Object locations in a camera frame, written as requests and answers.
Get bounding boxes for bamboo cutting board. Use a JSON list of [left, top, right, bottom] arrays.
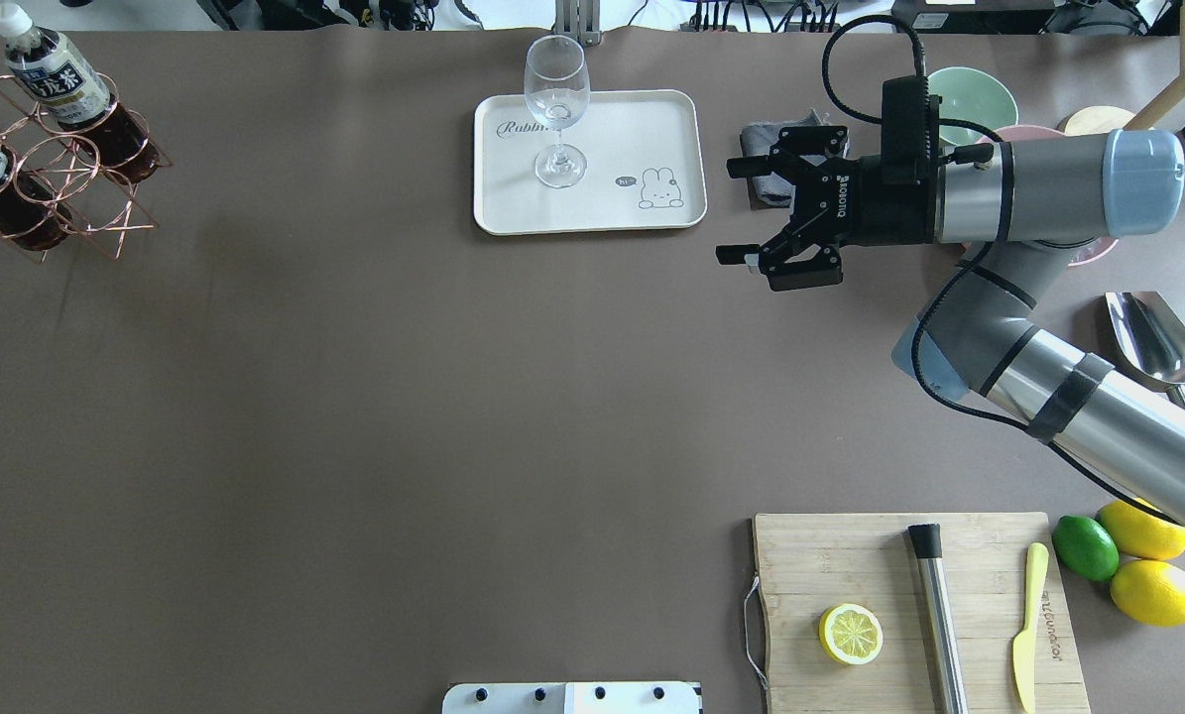
[[752, 512, 1051, 713]]

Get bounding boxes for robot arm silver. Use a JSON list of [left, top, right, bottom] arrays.
[[716, 126, 1185, 526]]

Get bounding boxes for copper wire bottle basket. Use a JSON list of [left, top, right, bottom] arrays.
[[0, 73, 162, 260]]

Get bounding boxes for tea bottle white cap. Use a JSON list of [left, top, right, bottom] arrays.
[[0, 4, 162, 184]]

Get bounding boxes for mint green bowl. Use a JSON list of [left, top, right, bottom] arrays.
[[928, 66, 1019, 131]]

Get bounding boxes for half lemon slice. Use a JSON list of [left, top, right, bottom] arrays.
[[818, 604, 884, 665]]

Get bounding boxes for grey folded cloth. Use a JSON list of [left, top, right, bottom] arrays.
[[739, 111, 831, 210]]

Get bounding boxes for clear wine glass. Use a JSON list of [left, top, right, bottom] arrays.
[[524, 36, 591, 189]]

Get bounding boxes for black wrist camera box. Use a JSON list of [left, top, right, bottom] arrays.
[[880, 75, 939, 186]]

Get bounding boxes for yellow lemon upper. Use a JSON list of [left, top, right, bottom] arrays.
[[1097, 498, 1185, 561]]

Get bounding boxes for steel ice scoop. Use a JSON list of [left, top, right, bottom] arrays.
[[1104, 291, 1185, 410]]

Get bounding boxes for yellow plastic knife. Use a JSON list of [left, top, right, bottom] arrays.
[[1010, 542, 1049, 713]]

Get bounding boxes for green lime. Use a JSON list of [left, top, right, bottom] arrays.
[[1051, 516, 1120, 583]]

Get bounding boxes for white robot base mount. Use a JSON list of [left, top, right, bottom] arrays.
[[441, 678, 704, 713]]

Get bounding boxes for wooden cup tree stand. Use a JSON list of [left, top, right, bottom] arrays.
[[1063, 0, 1185, 207]]

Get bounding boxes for yellow lemon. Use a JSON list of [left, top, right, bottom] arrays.
[[1109, 559, 1185, 628], [1097, 498, 1185, 561]]

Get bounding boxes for pink bowl of ice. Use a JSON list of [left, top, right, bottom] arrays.
[[997, 126, 1117, 266]]

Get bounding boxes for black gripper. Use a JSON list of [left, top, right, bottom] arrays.
[[716, 126, 940, 291]]

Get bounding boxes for cream rabbit tray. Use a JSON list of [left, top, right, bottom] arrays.
[[473, 89, 707, 236]]

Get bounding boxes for yellow lemon lower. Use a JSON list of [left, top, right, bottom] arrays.
[[1109, 559, 1185, 628]]

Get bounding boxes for steel muddler black tip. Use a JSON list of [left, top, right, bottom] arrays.
[[907, 523, 971, 713]]

